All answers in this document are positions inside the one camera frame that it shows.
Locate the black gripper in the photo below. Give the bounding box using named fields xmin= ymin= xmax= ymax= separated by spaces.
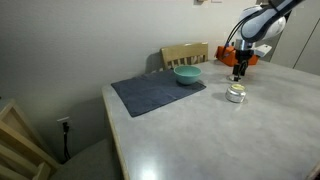
xmin=232 ymin=50 xmax=251 ymax=77

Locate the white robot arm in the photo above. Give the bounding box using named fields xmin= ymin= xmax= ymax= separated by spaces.
xmin=230 ymin=0 xmax=304 ymax=82

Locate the silver round container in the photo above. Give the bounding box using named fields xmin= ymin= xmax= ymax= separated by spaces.
xmin=225 ymin=84 xmax=246 ymax=103

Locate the orange cardboard box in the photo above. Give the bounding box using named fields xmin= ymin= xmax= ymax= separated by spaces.
xmin=214 ymin=44 xmax=260 ymax=67

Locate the mint green bowl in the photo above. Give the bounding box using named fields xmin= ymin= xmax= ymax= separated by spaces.
xmin=174 ymin=65 xmax=202 ymax=85

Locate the dark blue placemat cloth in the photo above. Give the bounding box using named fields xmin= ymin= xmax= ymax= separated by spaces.
xmin=111 ymin=70 xmax=206 ymax=117

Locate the wooden chair at table end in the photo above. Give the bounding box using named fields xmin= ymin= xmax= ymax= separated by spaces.
xmin=0 ymin=99 xmax=61 ymax=180

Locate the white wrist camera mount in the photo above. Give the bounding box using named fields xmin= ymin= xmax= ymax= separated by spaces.
xmin=254 ymin=44 xmax=272 ymax=57

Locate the white double light switch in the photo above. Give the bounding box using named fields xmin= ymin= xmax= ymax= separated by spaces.
xmin=211 ymin=0 xmax=223 ymax=3

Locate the wooden chair by wall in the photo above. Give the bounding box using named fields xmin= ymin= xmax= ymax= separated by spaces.
xmin=160 ymin=42 xmax=208 ymax=69

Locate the beige wall thermostat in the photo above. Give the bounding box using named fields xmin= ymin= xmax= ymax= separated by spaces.
xmin=196 ymin=0 xmax=208 ymax=3

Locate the white wall power outlet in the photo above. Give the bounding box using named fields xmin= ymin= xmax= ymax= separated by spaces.
xmin=56 ymin=116 xmax=72 ymax=131

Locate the black power cable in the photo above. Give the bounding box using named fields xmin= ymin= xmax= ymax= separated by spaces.
xmin=62 ymin=121 xmax=72 ymax=161

